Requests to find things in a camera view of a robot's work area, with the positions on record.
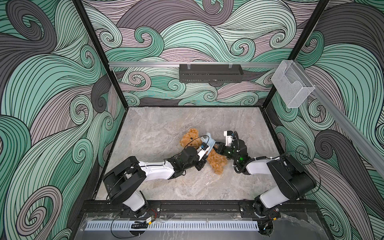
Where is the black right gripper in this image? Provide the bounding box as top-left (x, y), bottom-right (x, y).
top-left (210, 141), bottom-right (241, 164)

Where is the brown teddy bear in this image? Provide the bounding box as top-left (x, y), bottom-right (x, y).
top-left (180, 129), bottom-right (228, 175)

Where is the light blue bear hoodie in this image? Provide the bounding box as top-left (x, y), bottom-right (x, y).
top-left (200, 133), bottom-right (216, 156)

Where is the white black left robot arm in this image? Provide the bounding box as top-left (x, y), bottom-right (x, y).
top-left (103, 144), bottom-right (212, 214)

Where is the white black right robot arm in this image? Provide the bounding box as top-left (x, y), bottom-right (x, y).
top-left (214, 140), bottom-right (317, 215)

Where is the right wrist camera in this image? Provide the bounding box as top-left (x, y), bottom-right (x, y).
top-left (224, 131), bottom-right (235, 147)

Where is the white slotted cable duct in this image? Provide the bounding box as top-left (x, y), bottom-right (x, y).
top-left (85, 220), bottom-right (259, 231)

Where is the black perforated wall tray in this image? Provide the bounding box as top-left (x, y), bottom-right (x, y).
top-left (179, 65), bottom-right (244, 84)

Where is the clear plastic wall holder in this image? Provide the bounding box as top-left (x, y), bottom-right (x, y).
top-left (271, 60), bottom-right (315, 109)

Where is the aluminium right wall rail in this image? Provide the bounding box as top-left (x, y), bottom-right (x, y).
top-left (295, 62), bottom-right (384, 176)

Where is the aluminium wall rail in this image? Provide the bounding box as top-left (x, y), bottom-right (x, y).
top-left (108, 61), bottom-right (280, 69)
top-left (295, 62), bottom-right (384, 176)

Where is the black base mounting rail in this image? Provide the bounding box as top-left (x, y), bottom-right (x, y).
top-left (81, 200), bottom-right (319, 219)

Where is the aluminium back wall rail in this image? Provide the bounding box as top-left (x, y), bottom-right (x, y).
top-left (108, 61), bottom-right (280, 69)

